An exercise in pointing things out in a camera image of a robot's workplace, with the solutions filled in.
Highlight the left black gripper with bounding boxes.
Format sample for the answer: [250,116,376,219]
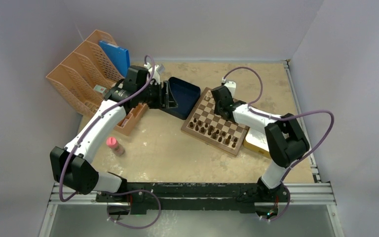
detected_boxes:
[137,80,177,109]

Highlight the dark blue tray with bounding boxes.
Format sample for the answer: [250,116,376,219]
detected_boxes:
[162,77,201,120]

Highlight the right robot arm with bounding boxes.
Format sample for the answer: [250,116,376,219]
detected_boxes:
[211,85,310,201]

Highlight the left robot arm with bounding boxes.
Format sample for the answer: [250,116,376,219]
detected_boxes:
[50,63,177,202]

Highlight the light pieces on board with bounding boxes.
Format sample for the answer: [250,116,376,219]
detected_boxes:
[204,91,214,102]

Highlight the wooden chess board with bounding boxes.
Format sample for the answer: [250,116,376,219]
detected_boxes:
[181,87,249,157]

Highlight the row of dark chess pieces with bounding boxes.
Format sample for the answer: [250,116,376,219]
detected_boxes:
[184,117,246,150]

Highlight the metal tin box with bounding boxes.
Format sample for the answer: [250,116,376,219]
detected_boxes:
[243,128,271,159]

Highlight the blue folder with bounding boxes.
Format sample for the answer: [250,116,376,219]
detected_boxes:
[98,40,130,77]

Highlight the small grey box in organizer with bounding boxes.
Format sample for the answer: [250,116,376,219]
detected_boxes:
[93,85,108,95]

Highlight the pink capped bottle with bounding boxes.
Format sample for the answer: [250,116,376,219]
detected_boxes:
[106,137,125,156]

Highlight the orange plastic file organizer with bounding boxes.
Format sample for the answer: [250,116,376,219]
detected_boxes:
[46,30,149,136]

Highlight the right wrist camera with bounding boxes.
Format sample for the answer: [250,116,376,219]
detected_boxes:
[222,78,237,98]

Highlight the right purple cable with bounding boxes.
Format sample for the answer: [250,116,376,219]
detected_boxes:
[223,67,335,222]

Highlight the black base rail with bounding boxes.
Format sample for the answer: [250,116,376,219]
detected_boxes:
[96,182,289,215]

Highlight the aluminium frame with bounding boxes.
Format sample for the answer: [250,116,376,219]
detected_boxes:
[39,183,344,237]

